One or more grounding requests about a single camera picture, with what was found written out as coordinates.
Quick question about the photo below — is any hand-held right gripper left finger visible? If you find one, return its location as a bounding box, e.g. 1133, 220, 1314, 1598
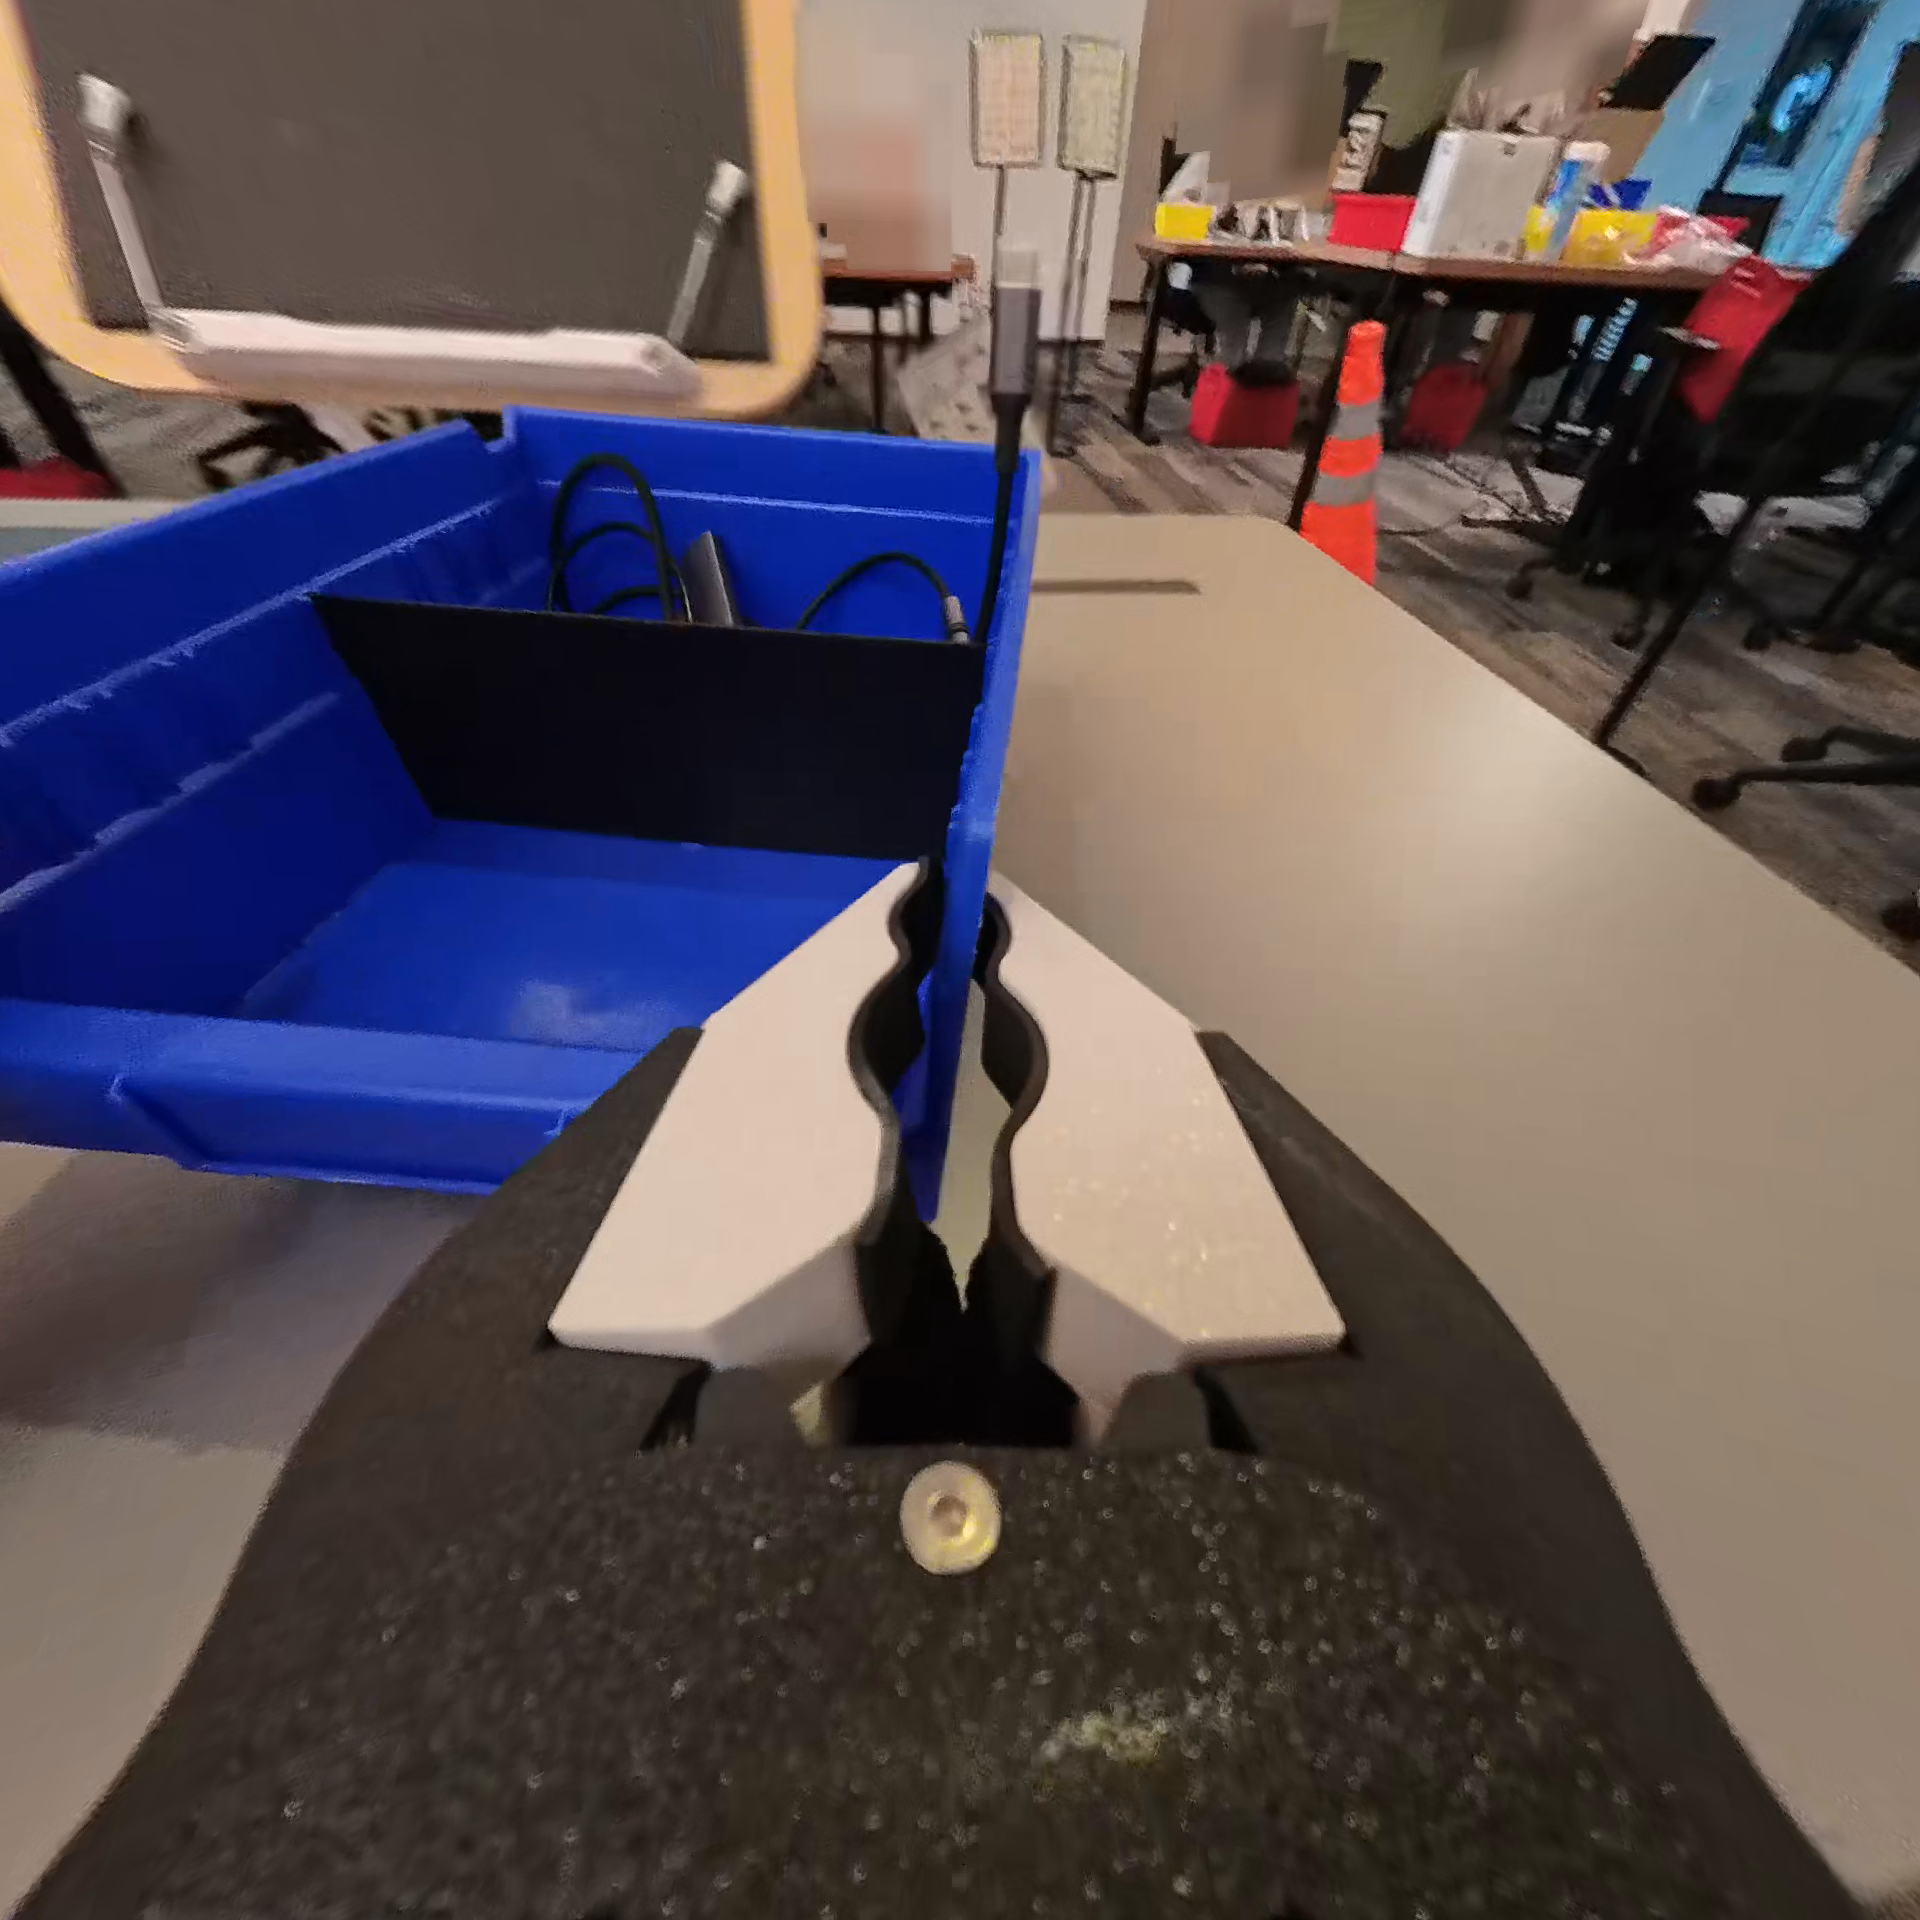
549, 857, 965, 1444

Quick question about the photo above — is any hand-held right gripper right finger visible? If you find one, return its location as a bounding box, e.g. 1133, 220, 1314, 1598
967, 882, 1346, 1444

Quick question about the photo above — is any blue plastic bin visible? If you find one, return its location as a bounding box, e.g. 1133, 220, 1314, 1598
0, 404, 1045, 1225

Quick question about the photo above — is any grey USB hub with cable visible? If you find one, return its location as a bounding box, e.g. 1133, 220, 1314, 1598
679, 240, 1047, 650

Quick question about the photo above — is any black bin divider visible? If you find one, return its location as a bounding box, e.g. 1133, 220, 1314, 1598
315, 595, 993, 859

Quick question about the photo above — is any orange traffic cone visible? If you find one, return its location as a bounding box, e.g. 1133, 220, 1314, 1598
1297, 320, 1391, 588

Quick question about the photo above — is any wooden work table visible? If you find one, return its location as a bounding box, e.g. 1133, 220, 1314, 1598
1392, 251, 1729, 452
817, 256, 977, 436
1124, 239, 1404, 444

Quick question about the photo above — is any black office chair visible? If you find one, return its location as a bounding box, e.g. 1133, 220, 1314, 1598
1499, 211, 1920, 706

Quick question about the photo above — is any red chair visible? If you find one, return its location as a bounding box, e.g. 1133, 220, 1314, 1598
1679, 256, 1809, 426

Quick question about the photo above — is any white cardboard box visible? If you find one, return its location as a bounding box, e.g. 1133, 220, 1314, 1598
1401, 129, 1562, 262

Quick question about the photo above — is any light panel on stand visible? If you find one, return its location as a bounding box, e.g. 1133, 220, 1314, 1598
1047, 38, 1130, 452
967, 30, 1047, 288

